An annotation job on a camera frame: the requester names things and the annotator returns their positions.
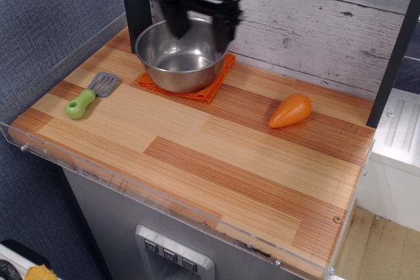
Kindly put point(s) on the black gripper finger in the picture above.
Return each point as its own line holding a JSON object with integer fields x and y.
{"x": 224, "y": 28}
{"x": 175, "y": 17}

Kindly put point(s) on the stainless steel pot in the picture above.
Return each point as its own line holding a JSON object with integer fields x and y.
{"x": 183, "y": 65}

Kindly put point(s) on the orange folded cloth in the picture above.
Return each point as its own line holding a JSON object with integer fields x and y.
{"x": 204, "y": 96}

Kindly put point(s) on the orange plastic carrot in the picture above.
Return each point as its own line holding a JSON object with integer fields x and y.
{"x": 294, "y": 109}

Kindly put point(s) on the clear acrylic table guard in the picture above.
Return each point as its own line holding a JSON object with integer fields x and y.
{"x": 290, "y": 187}

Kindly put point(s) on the grey toy fridge cabinet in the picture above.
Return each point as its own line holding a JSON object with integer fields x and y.
{"x": 113, "y": 212}

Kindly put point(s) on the white toy sink counter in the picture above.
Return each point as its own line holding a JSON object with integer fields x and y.
{"x": 389, "y": 184}

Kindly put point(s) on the silver dispenser button panel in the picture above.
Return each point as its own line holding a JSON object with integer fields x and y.
{"x": 165, "y": 258}

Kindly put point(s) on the yellow object bottom left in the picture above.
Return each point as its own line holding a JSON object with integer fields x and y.
{"x": 40, "y": 273}

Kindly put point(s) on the green handled grey spatula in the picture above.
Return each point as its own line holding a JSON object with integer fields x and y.
{"x": 101, "y": 86}

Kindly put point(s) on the black right frame post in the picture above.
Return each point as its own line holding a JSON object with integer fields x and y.
{"x": 394, "y": 63}

